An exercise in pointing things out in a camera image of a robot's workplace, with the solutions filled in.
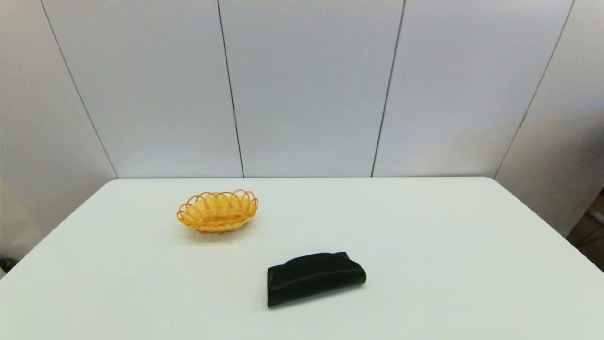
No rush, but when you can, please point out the black leather glasses case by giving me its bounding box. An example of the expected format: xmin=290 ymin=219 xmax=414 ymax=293
xmin=267 ymin=252 xmax=367 ymax=308

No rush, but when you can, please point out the yellow woven wicker basket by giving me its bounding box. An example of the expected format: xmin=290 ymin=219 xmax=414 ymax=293
xmin=176 ymin=189 xmax=259 ymax=234

